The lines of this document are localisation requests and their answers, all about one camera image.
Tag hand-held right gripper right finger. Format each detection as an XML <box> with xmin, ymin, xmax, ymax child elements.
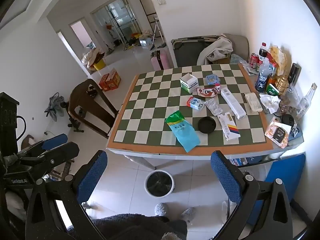
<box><xmin>210</xmin><ymin>150</ymin><xmax>293</xmax><ymax>240</ymax></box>

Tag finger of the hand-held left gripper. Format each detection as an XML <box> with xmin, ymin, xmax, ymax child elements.
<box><xmin>17</xmin><ymin>133</ymin><xmax>68</xmax><ymax>159</ymax></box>
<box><xmin>19</xmin><ymin>142</ymin><xmax>80</xmax><ymax>178</ymax></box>

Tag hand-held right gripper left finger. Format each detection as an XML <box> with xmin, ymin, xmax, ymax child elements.
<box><xmin>25</xmin><ymin>150</ymin><xmax>108</xmax><ymax>240</ymax></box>

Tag white trash bin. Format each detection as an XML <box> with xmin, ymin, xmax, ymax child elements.
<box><xmin>145</xmin><ymin>170</ymin><xmax>175</xmax><ymax>197</ymax></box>

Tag red white snack wrapper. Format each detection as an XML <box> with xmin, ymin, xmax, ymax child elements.
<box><xmin>197</xmin><ymin>84</ymin><xmax>222</xmax><ymax>98</ymax></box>

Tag white green cardboard box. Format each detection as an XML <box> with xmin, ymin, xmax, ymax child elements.
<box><xmin>179</xmin><ymin>72</ymin><xmax>199</xmax><ymax>93</ymax></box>

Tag grey blue cloth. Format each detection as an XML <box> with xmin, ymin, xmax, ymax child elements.
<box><xmin>44</xmin><ymin>92</ymin><xmax>66</xmax><ymax>123</ymax></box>

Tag dark wooden chair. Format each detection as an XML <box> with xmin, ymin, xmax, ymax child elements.
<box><xmin>68</xmin><ymin>79</ymin><xmax>119</xmax><ymax>139</ymax></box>

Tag white box with colour stripes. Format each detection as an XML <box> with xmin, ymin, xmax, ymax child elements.
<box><xmin>217</xmin><ymin>112</ymin><xmax>241</xmax><ymax>141</ymax></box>

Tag grey slipper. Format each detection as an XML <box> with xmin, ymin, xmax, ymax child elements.
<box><xmin>154</xmin><ymin>203</ymin><xmax>170</xmax><ymax>217</ymax></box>
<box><xmin>180</xmin><ymin>207</ymin><xmax>196</xmax><ymax>223</ymax></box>

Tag checkered green white table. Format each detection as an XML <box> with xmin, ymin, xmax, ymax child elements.
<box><xmin>106</xmin><ymin>62</ymin><xmax>305</xmax><ymax>170</ymax></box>

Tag black round lid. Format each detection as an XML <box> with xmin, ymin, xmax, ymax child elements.
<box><xmin>198</xmin><ymin>117</ymin><xmax>216</xmax><ymax>134</ymax></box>

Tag blue plastic chair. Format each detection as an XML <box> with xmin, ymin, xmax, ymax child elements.
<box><xmin>246</xmin><ymin>153</ymin><xmax>307</xmax><ymax>225</ymax></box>

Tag green blue plastic bag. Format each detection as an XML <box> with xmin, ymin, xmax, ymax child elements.
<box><xmin>165</xmin><ymin>110</ymin><xmax>201</xmax><ymax>153</ymax></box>

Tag person's dark fleece pants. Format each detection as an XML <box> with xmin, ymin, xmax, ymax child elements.
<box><xmin>67</xmin><ymin>212</ymin><xmax>188</xmax><ymax>240</ymax></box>

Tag orange wet wipes pack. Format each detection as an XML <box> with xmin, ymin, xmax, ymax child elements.
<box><xmin>264</xmin><ymin>118</ymin><xmax>292</xmax><ymax>149</ymax></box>

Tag clear plastic blister wrapper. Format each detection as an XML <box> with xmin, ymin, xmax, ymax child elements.
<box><xmin>204</xmin><ymin>98</ymin><xmax>224</xmax><ymax>117</ymax></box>

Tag long white box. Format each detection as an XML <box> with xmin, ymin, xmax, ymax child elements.
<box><xmin>220</xmin><ymin>87</ymin><xmax>247</xmax><ymax>120</ymax></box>

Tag red cardboard box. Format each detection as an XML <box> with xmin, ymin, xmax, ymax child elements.
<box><xmin>99</xmin><ymin>74</ymin><xmax>112</xmax><ymax>92</ymax></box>
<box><xmin>106</xmin><ymin>68</ymin><xmax>122</xmax><ymax>90</ymax></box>

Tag small blue white carton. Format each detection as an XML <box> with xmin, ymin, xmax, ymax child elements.
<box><xmin>186</xmin><ymin>96</ymin><xmax>205</xmax><ymax>111</ymax></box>

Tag flat white box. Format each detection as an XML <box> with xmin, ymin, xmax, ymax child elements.
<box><xmin>244</xmin><ymin>92</ymin><xmax>263</xmax><ymax>113</ymax></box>

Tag black round device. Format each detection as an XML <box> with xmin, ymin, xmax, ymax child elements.
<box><xmin>281</xmin><ymin>114</ymin><xmax>296</xmax><ymax>130</ymax></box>

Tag crumpled white tissue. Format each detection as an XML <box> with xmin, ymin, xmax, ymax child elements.
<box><xmin>259</xmin><ymin>93</ymin><xmax>282</xmax><ymax>114</ymax></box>

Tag pile of white clothes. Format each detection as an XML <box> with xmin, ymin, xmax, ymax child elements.
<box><xmin>82</xmin><ymin>47</ymin><xmax>105</xmax><ymax>68</ymax></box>

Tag green white checkered tablecloth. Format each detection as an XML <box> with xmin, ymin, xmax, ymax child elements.
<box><xmin>107</xmin><ymin>63</ymin><xmax>275</xmax><ymax>155</ymax></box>

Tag blue tissue packet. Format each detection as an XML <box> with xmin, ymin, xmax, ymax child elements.
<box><xmin>205</xmin><ymin>74</ymin><xmax>220</xmax><ymax>85</ymax></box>

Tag small green box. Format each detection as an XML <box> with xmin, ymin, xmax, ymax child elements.
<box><xmin>265</xmin><ymin>84</ymin><xmax>279</xmax><ymax>96</ymax></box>

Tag blue drink bottle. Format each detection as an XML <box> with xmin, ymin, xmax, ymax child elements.
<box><xmin>255</xmin><ymin>59</ymin><xmax>273</xmax><ymax>92</ymax></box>

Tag golden bottle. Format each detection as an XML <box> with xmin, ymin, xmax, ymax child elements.
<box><xmin>275</xmin><ymin>72</ymin><xmax>289</xmax><ymax>96</ymax></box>

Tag clear glass bottle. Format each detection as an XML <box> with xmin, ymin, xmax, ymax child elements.
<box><xmin>297</xmin><ymin>84</ymin><xmax>317</xmax><ymax>119</ymax></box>

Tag brown cardboard box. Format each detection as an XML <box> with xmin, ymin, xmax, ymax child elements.
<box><xmin>212</xmin><ymin>55</ymin><xmax>232</xmax><ymax>65</ymax></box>

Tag black upright device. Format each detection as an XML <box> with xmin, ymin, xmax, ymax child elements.
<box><xmin>289</xmin><ymin>63</ymin><xmax>301</xmax><ymax>84</ymax></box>

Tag dark cola bottle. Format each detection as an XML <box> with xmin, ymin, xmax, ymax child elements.
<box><xmin>259</xmin><ymin>42</ymin><xmax>268</xmax><ymax>62</ymax></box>

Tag grey white jacket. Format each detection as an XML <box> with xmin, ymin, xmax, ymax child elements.
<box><xmin>197</xmin><ymin>36</ymin><xmax>234</xmax><ymax>65</ymax></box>

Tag dark green folding bed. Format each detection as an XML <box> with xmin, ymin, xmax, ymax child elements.
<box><xmin>171</xmin><ymin>36</ymin><xmax>225</xmax><ymax>68</ymax></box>

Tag black coat rack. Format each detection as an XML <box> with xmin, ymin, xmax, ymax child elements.
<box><xmin>105</xmin><ymin>7</ymin><xmax>128</xmax><ymax>48</ymax></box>

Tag yellow snack bag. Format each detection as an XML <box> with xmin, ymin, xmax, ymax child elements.
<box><xmin>269</xmin><ymin>45</ymin><xmax>288</xmax><ymax>75</ymax></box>

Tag pink suitcase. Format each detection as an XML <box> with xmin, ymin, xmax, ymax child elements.
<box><xmin>150</xmin><ymin>50</ymin><xmax>173</xmax><ymax>71</ymax></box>

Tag beige chair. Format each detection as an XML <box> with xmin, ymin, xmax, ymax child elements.
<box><xmin>222</xmin><ymin>34</ymin><xmax>250</xmax><ymax>64</ymax></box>

